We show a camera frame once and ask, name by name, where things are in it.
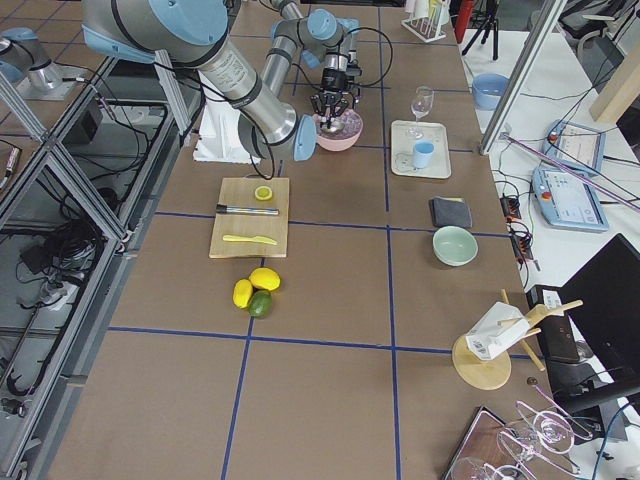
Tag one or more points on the pink bowl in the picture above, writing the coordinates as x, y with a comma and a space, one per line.
352, 131

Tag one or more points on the wooden cutting board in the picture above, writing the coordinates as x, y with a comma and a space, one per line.
240, 192

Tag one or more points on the metal ice scoop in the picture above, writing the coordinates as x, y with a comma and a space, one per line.
331, 129

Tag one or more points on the steel rod tool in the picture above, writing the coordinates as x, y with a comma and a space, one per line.
240, 210

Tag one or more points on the green ceramic bowl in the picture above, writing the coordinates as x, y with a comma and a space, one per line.
454, 246

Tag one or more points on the aluminium frame post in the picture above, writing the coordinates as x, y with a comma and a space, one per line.
543, 26

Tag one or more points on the blue bowl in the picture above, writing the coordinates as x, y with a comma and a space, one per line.
487, 90

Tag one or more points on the red cylinder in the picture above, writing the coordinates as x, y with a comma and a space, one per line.
463, 17

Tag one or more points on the green lime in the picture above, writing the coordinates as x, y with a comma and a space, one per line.
260, 304

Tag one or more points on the black tripod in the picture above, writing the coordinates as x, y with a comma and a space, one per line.
489, 26

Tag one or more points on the grey folded cloth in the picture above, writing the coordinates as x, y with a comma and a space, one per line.
450, 212

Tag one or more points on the near blue teach pendant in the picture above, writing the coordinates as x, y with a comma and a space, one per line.
567, 202

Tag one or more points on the white carton on stand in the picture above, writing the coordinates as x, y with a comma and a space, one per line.
498, 329

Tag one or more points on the black monitor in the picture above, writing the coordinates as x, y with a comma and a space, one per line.
608, 286

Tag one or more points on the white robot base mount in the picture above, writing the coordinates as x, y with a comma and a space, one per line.
218, 138

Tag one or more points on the white wire cup rack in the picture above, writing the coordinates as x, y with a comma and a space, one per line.
426, 18

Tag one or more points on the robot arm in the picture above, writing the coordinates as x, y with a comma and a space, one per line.
321, 39
195, 35

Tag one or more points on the dark tray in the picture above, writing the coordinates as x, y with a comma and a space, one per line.
480, 441

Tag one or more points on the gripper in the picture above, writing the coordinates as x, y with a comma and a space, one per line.
332, 81

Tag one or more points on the clear wine glass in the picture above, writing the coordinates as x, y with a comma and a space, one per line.
421, 105

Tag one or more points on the large yellow lemon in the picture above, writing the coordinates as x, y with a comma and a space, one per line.
265, 278

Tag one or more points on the yellow plastic knife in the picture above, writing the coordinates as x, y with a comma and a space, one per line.
250, 239

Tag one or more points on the lemon half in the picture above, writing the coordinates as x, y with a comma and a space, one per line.
263, 193

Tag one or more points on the blue plastic cup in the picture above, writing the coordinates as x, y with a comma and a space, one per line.
422, 154

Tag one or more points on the blue teach pendant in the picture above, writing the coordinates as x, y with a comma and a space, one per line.
567, 202
576, 146

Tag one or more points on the wooden stand with base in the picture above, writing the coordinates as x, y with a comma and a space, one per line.
493, 374

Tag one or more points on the cream bear serving tray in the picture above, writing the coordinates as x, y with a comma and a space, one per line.
404, 135

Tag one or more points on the wine glass rack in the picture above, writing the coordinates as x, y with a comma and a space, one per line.
538, 441

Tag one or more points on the small yellow lemon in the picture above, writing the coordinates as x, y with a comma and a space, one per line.
242, 293

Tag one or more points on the far blue teach pendant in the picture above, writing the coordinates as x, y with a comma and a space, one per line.
576, 146

